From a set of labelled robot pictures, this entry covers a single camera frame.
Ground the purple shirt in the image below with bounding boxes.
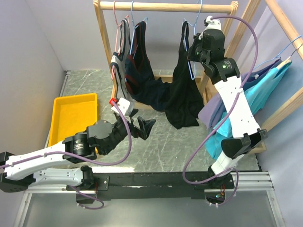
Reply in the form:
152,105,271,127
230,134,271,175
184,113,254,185
198,59,282,128

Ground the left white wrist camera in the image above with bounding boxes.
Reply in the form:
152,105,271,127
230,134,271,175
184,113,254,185
109,97,134,116

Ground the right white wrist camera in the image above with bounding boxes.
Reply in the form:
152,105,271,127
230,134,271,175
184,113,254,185
198,16,222,40

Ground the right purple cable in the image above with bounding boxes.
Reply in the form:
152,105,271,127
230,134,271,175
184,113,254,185
182,15,258,209

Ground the turquoise shirt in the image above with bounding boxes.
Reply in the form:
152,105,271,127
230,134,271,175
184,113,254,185
205,63,291,159

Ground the blue hanger on right rack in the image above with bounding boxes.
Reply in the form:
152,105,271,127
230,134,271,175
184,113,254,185
253,35,302,70

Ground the pink wire hanger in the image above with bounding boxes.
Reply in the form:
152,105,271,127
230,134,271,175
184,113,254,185
111,0,121,81

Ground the yellow plastic tray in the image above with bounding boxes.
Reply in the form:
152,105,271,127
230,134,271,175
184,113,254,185
48,93,98,147

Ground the wooden hanger on right rack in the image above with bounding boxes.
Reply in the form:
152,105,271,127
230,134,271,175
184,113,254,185
276,56,292,70

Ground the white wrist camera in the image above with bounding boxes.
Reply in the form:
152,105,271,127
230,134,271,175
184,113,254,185
109,97,134,116
198,16,222,40

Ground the black tank top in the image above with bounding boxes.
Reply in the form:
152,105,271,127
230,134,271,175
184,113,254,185
165,21,204,129

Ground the wooden clothes rack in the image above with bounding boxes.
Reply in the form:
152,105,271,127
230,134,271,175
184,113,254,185
93,0,239,109
198,0,303,158

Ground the purple cable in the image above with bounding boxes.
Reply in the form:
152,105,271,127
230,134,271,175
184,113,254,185
182,15,258,209
0,101,133,210

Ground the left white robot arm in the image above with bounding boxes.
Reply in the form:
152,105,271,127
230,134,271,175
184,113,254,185
0,113,156,193

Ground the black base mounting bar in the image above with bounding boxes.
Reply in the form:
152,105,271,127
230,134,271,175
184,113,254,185
76,172,235,201

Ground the blue wire hanger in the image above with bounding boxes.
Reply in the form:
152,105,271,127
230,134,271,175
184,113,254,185
183,0,203,80

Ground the white grey tank top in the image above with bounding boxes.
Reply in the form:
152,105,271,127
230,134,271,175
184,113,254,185
110,18,133,101

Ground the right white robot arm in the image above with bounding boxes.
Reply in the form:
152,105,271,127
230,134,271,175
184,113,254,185
188,29,267,188

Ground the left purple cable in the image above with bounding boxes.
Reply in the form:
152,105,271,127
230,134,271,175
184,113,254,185
0,101,133,210

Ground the navy red-trimmed tank top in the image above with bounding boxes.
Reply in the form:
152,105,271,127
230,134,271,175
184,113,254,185
125,21,170,112

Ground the blue hanger with navy top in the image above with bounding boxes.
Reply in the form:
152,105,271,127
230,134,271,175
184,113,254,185
129,0,138,59

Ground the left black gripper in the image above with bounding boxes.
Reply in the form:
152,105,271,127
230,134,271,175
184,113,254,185
102,109,156,155

